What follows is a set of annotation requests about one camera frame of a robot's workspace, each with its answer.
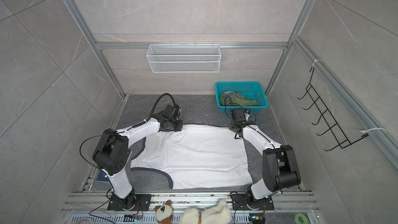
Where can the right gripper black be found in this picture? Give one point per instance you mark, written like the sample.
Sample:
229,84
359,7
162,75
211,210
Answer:
232,126

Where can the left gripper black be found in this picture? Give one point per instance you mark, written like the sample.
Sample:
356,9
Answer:
180,125

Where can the teal plastic basket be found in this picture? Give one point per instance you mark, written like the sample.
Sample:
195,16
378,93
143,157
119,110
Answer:
251,90

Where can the white navy-trimmed tank top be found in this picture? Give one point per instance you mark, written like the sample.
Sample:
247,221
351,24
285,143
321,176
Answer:
199,156

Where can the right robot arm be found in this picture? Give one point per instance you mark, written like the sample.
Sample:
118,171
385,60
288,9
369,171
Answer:
279,165

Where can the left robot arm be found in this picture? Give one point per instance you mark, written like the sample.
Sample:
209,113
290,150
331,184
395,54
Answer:
111,153

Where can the green tank top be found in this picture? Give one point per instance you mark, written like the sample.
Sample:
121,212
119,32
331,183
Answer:
231,98

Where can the blue book yellow label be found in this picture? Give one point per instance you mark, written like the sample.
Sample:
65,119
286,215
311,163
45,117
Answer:
102,177

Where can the brown white plush toy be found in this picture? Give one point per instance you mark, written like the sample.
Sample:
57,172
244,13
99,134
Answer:
164,213

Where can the white fluffy plush toy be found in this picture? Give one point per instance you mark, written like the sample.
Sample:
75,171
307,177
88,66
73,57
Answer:
219,214

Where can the small green black device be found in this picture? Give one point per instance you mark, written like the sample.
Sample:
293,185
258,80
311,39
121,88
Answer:
256,219

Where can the green tape roll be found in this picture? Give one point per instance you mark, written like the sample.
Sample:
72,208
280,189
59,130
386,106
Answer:
300,218

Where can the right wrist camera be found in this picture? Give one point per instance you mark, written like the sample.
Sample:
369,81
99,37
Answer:
239,115

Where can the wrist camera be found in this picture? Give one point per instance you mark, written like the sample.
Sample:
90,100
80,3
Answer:
239,115
172,111

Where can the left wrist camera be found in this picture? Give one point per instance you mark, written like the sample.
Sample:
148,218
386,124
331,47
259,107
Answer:
172,111

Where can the white wire mesh shelf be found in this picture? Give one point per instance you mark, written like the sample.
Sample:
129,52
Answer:
187,58

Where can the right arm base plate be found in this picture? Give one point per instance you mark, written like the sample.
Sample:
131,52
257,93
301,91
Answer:
245,202

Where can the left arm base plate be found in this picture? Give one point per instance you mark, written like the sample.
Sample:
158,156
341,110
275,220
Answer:
141,201

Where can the aluminium frame rail front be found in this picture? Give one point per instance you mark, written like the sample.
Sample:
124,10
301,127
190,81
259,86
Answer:
287,202

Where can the black wire hook rack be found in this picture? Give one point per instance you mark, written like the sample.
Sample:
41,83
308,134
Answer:
325,115

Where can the white slotted cable duct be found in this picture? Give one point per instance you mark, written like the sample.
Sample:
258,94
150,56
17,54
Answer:
148,218

